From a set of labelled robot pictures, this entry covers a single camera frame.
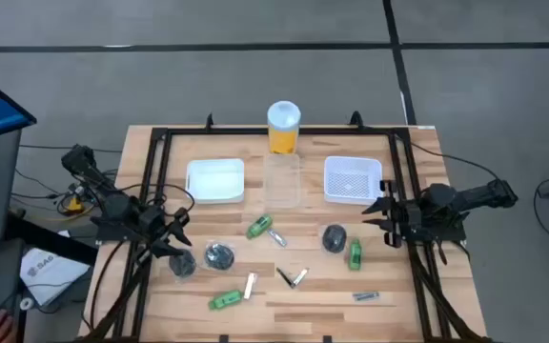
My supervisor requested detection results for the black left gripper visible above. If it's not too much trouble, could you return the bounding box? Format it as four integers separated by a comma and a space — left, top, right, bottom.
138, 204, 193, 259

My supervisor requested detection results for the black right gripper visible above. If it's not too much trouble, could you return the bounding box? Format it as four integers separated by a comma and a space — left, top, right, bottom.
360, 180, 423, 249

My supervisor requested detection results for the black round item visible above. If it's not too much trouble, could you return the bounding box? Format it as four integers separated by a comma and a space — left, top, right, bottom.
320, 223, 349, 254
168, 248, 198, 280
203, 241, 235, 272

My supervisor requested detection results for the green travel bottle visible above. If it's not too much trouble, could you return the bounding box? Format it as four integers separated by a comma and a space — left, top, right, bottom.
347, 238, 363, 272
245, 213, 275, 240
208, 289, 245, 312

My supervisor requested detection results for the white perforated plastic basket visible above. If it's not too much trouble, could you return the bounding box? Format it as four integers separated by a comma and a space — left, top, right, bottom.
323, 155, 384, 206

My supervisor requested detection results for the white solid plastic bin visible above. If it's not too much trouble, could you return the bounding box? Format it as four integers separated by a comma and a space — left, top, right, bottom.
185, 157, 246, 205

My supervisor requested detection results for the clear plastic bin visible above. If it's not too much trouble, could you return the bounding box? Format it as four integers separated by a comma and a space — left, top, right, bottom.
263, 151, 301, 210

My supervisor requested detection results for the yellow canister with white lid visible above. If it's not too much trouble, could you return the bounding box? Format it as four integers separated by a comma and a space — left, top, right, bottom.
266, 100, 302, 155

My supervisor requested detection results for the white printed booklet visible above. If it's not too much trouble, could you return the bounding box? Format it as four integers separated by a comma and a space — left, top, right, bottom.
19, 246, 92, 307

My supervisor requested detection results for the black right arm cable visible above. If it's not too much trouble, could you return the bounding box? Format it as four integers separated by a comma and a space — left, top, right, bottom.
407, 141, 503, 183

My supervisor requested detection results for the black metal rig frame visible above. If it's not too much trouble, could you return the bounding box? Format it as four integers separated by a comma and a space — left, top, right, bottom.
83, 111, 495, 343

